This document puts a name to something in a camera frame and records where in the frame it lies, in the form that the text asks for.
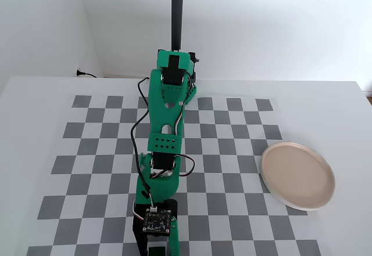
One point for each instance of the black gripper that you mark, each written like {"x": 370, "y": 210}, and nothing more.
{"x": 174, "y": 233}

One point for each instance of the green dice cube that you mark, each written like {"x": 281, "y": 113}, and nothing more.
{"x": 157, "y": 251}

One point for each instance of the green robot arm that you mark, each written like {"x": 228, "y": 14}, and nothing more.
{"x": 162, "y": 116}

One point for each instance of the beige round plate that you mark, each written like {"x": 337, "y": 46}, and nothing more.
{"x": 298, "y": 176}

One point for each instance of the grey white checkerboard mat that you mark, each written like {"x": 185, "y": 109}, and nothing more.
{"x": 232, "y": 151}

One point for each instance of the black vertical pole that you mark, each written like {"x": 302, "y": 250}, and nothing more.
{"x": 177, "y": 12}

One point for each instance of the black camera circuit board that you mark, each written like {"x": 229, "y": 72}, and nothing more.
{"x": 157, "y": 219}

